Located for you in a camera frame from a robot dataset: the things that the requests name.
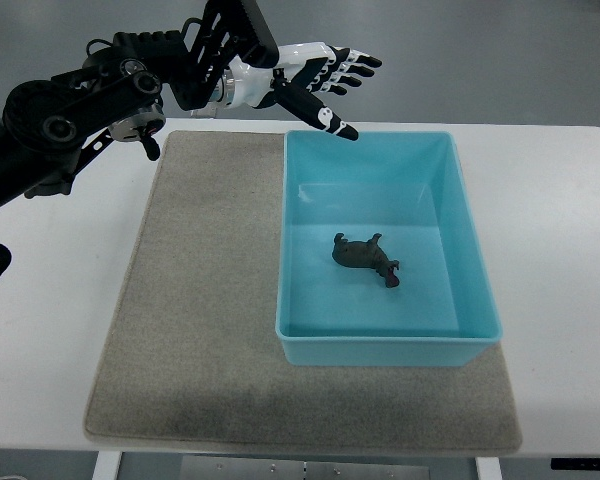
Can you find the blue plastic box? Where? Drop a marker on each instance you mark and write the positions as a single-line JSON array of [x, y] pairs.
[[409, 187]]

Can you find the brown toy hippo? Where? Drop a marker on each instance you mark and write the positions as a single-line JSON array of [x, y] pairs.
[[368, 255]]

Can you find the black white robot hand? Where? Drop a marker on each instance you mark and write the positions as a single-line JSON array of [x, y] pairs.
[[303, 70]]

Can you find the left white table leg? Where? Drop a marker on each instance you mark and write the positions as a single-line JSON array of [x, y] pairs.
[[107, 465]]

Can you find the right white table leg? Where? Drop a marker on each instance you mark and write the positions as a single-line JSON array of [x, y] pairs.
[[488, 468]]

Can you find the black table control panel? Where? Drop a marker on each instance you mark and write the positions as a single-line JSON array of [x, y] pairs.
[[575, 464]]

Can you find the grey metal table crossbar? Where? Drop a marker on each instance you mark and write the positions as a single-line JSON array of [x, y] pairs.
[[206, 467]]

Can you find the white table leg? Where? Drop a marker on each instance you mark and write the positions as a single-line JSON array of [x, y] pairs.
[[488, 468], [107, 465]]

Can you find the grey felt mat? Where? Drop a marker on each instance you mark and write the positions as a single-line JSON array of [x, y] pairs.
[[193, 360]]

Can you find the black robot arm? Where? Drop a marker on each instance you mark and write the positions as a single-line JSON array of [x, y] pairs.
[[50, 130]]

